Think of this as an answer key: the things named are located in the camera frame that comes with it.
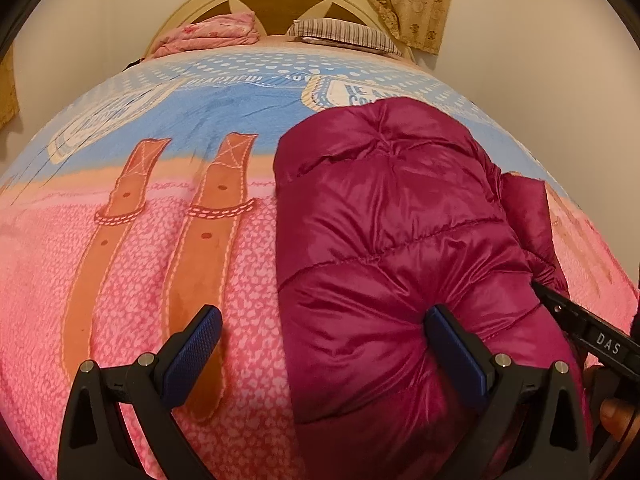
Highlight pink folded quilt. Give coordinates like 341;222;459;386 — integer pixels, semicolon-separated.
150;10;261;58

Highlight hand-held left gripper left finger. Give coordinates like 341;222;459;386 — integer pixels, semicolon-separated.
59;304;223;480

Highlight striped pillow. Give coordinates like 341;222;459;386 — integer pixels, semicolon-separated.
286;17;403;56

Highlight person's right hand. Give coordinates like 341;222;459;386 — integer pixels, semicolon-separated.
599;397;635;445

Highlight magenta down jacket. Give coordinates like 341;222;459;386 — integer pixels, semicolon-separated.
272;96;593;480

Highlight beige floral curtain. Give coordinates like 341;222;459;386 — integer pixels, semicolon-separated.
250;0;458;56
0;52;21;131

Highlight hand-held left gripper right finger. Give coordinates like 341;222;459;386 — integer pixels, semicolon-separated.
424;304;591;480

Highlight cream wooden bed headboard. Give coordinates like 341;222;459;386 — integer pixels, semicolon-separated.
144;0;416;61

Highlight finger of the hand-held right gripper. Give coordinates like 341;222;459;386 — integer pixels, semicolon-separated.
531;281;640;376

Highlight printed blue pink blanket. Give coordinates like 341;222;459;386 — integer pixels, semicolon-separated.
0;42;640;480

